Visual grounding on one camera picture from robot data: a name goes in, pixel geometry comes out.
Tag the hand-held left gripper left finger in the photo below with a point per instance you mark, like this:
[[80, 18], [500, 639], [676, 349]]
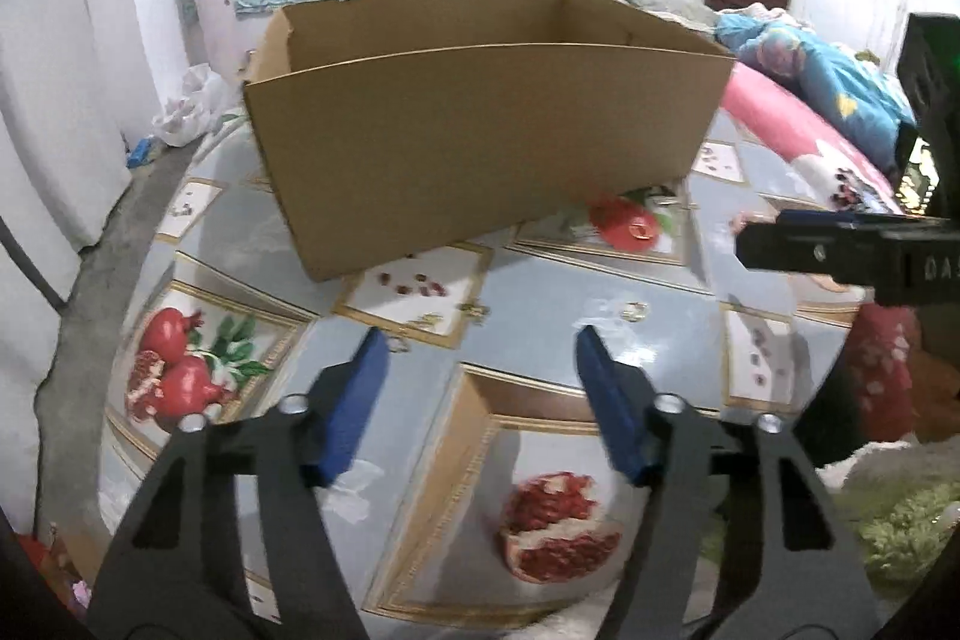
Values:
[[356, 400]]

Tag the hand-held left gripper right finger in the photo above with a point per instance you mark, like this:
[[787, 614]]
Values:
[[607, 400]]

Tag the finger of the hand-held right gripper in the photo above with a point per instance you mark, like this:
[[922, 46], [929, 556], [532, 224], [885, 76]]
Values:
[[810, 250], [855, 218]]

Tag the small gold earring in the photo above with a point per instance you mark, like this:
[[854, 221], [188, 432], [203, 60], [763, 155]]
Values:
[[472, 309]]

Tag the brown cardboard box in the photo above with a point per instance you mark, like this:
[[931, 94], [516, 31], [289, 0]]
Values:
[[487, 145]]

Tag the fruit print tablecloth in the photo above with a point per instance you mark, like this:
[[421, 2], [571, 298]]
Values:
[[570, 310]]

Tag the pink floral blanket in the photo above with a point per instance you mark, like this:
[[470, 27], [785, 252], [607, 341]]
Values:
[[787, 130]]

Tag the blue patterned blanket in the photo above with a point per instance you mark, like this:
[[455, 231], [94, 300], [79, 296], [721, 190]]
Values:
[[817, 70]]

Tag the green fluffy rug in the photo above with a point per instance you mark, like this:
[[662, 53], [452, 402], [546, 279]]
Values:
[[900, 520]]

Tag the small blue object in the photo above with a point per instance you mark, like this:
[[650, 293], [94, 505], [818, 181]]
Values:
[[140, 153]]

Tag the white plastic bag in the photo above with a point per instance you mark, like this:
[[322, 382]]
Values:
[[187, 108]]

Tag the white dotted cover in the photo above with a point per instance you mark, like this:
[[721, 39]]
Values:
[[210, 18]]

